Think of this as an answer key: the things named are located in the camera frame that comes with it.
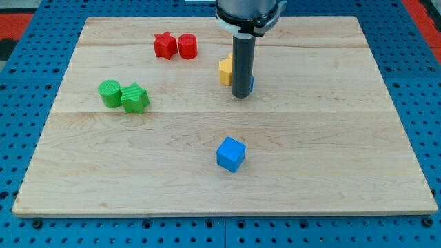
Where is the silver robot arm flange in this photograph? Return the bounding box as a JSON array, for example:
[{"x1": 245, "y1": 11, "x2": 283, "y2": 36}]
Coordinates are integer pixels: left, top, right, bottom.
[{"x1": 215, "y1": 0, "x2": 287, "y2": 39}]

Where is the blue cube block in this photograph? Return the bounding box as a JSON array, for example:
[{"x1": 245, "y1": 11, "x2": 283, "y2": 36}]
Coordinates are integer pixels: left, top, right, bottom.
[{"x1": 216, "y1": 136, "x2": 246, "y2": 173}]

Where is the blue block behind rod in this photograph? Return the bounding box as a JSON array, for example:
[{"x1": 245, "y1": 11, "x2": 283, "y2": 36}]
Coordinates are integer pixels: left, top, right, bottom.
[{"x1": 250, "y1": 76, "x2": 254, "y2": 92}]

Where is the yellow block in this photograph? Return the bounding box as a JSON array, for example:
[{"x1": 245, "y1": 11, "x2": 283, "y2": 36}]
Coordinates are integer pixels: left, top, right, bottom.
[{"x1": 218, "y1": 52, "x2": 233, "y2": 86}]

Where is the light wooden board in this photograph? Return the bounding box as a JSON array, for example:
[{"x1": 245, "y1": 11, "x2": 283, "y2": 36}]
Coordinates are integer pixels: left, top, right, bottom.
[{"x1": 12, "y1": 17, "x2": 438, "y2": 218}]

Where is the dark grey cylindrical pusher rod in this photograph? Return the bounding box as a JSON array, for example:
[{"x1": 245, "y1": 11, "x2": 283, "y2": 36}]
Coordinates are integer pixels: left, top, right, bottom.
[{"x1": 232, "y1": 37, "x2": 256, "y2": 99}]

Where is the red cylinder block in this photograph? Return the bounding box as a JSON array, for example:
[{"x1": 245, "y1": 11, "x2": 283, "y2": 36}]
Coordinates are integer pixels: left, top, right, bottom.
[{"x1": 178, "y1": 33, "x2": 198, "y2": 59}]

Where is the green star block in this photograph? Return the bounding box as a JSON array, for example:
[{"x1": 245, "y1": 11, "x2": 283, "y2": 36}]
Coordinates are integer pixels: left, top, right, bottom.
[{"x1": 121, "y1": 83, "x2": 150, "y2": 114}]

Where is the red star block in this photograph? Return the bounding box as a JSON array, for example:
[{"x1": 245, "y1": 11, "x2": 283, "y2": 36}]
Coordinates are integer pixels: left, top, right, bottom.
[{"x1": 153, "y1": 32, "x2": 178, "y2": 60}]

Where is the green cylinder block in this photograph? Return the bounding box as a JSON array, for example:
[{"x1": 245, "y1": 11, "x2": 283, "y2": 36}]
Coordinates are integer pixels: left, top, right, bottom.
[{"x1": 98, "y1": 79, "x2": 122, "y2": 108}]

